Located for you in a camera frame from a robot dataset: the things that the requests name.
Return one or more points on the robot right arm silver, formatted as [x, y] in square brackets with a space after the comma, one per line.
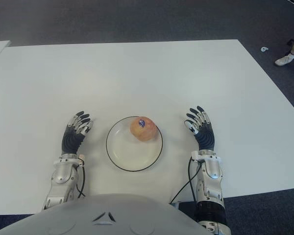
[212, 183]

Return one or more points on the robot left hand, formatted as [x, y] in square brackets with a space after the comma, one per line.
[71, 142]

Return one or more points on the red yellow apple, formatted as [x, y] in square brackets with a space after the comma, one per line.
[144, 131]

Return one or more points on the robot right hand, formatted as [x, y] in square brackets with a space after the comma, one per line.
[205, 138]

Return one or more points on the grey robot torso shell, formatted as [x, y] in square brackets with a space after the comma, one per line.
[100, 218]

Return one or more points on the small white floor scrap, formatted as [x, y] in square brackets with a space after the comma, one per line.
[264, 49]

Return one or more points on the white shoe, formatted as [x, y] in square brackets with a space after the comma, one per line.
[284, 60]

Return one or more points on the white plate black rim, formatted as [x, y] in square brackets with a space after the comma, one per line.
[127, 154]

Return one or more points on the robot left arm silver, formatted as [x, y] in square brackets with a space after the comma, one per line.
[61, 181]

